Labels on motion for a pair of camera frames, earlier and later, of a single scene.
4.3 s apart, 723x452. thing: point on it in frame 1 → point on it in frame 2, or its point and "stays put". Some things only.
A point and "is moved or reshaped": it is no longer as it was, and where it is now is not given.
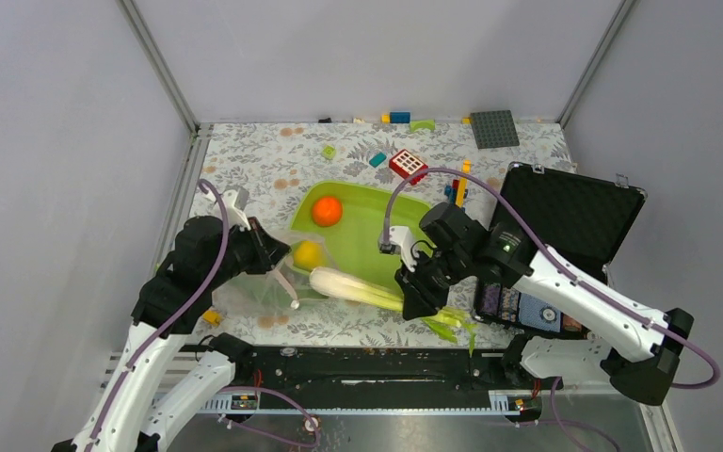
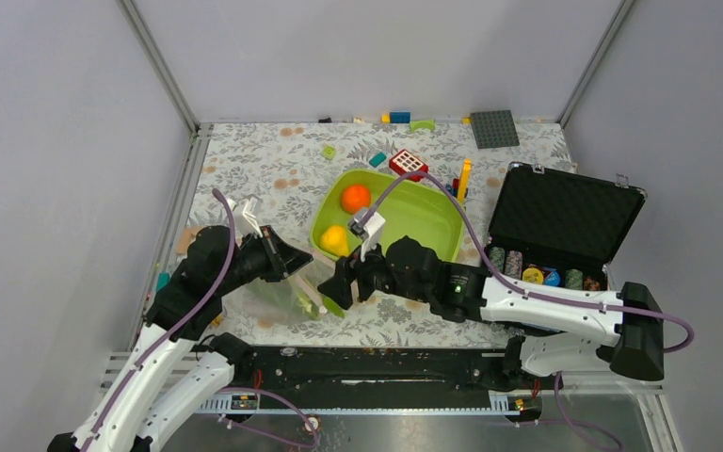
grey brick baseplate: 494,129 stays put
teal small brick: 377,159 stays put
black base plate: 376,368 stays put
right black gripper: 420,298 → 338,288
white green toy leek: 449,322 → 311,302
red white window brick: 406,165 stays put
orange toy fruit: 327,212 → 354,198
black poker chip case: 586,217 stays put
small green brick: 329,152 stays put
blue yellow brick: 395,118 stays put
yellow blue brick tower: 457,191 stays put
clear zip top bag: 285,286 is moved or reshaped
